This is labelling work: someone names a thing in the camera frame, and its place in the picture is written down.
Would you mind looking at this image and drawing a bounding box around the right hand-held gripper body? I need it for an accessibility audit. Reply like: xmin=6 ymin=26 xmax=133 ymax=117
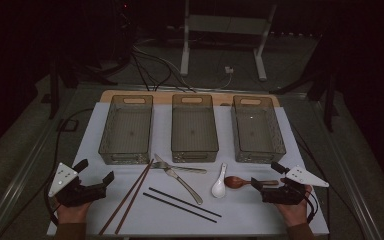
xmin=260 ymin=165 xmax=330 ymax=206

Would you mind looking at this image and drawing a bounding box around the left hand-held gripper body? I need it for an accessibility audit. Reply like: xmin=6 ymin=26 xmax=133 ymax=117
xmin=48 ymin=162 xmax=108 ymax=208

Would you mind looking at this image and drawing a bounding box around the brown wooden spoon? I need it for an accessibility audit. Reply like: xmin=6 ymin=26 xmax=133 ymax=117
xmin=224 ymin=175 xmax=280 ymax=190

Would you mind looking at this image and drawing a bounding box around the white ceramic spoon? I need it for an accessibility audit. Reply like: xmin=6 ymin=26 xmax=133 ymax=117
xmin=211 ymin=162 xmax=229 ymax=199

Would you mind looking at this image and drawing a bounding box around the clear grey plastic bin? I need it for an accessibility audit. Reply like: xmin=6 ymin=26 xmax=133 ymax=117
xmin=170 ymin=93 xmax=220 ymax=164
xmin=98 ymin=94 xmax=154 ymax=166
xmin=230 ymin=94 xmax=287 ymax=164

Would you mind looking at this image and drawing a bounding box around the metal fork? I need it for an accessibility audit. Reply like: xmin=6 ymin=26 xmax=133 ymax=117
xmin=149 ymin=161 xmax=208 ymax=175

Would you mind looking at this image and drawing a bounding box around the black chopstick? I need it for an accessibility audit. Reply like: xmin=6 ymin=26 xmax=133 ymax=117
xmin=148 ymin=186 xmax=223 ymax=218
xmin=142 ymin=192 xmax=219 ymax=224

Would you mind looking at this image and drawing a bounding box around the person's left hand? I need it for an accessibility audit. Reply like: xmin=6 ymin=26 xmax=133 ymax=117
xmin=54 ymin=199 xmax=93 ymax=225

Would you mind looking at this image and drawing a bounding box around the person's right hand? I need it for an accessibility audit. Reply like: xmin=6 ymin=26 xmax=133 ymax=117
xmin=274 ymin=184 xmax=314 ymax=228

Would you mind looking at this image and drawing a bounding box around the white table mat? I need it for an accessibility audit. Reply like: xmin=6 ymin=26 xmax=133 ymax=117
xmin=46 ymin=101 xmax=330 ymax=238

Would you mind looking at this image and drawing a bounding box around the metal table knife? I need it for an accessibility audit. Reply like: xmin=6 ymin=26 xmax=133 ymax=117
xmin=153 ymin=152 xmax=204 ymax=206

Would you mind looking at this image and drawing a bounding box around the black stand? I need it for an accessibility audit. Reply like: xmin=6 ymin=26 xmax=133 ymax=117
xmin=48 ymin=56 xmax=118 ymax=120
xmin=269 ymin=66 xmax=339 ymax=133

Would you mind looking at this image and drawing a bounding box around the white metal stand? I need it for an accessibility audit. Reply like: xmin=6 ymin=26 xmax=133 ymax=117
xmin=179 ymin=0 xmax=278 ymax=82

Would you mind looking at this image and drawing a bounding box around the long black floor cable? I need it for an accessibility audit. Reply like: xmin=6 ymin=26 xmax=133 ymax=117
xmin=0 ymin=108 xmax=94 ymax=240

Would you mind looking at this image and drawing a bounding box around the left hand-held gripper cable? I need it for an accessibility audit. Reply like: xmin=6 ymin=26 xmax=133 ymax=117
xmin=43 ymin=179 xmax=62 ymax=228

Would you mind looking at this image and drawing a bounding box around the hand-held gripper cable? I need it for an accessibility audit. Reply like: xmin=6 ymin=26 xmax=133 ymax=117
xmin=43 ymin=179 xmax=62 ymax=228
xmin=299 ymin=186 xmax=319 ymax=225

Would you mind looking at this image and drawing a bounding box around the right hand-held gripper cable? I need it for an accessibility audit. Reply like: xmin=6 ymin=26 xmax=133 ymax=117
xmin=299 ymin=186 xmax=319 ymax=225

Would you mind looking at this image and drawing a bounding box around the black rectangular frame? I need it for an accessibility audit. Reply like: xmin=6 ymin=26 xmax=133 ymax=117
xmin=57 ymin=118 xmax=80 ymax=133

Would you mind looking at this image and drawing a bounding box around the metal floor rail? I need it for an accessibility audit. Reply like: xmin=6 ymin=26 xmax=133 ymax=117
xmin=313 ymin=96 xmax=384 ymax=240
xmin=0 ymin=87 xmax=81 ymax=240

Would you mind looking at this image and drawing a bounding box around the bundle of floor cables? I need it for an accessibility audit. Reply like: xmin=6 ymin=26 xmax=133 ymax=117
xmin=131 ymin=38 xmax=198 ymax=93

